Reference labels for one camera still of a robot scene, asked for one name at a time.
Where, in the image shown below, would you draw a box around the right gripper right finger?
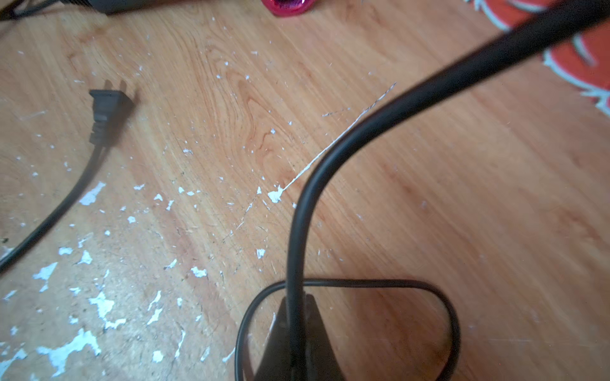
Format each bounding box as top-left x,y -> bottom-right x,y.
304,294 -> 345,381

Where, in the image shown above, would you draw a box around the pink dryer black cord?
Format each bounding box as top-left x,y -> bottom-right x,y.
233,0 -> 610,381

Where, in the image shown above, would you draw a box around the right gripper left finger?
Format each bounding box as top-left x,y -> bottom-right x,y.
254,298 -> 292,381

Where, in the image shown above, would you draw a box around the black magenta hair dryer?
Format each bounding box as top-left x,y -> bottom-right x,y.
62,0 -> 316,17

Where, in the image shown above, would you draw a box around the black dryer power cord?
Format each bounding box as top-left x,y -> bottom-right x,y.
0,78 -> 136,275

